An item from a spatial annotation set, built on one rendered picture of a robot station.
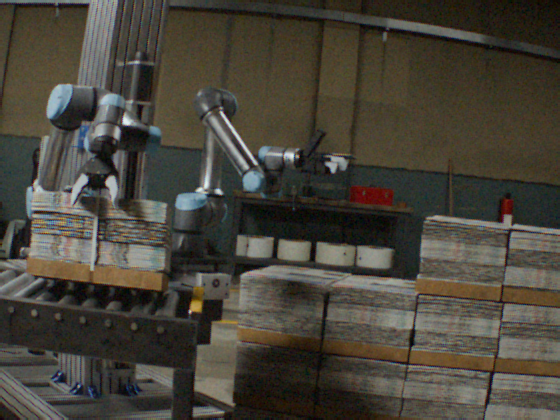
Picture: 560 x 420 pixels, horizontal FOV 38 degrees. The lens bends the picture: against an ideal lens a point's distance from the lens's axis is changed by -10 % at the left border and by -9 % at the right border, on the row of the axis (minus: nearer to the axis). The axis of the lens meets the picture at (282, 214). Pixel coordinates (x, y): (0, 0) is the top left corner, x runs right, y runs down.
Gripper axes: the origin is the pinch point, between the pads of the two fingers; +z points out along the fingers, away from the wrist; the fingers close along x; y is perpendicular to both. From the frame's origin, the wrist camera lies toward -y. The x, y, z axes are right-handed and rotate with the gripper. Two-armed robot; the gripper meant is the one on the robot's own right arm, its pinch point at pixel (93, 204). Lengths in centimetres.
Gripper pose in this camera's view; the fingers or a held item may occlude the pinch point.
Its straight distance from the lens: 215.3
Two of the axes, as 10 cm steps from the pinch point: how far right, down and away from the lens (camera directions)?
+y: -0.9, 5.2, 8.5
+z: -0.3, 8.5, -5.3
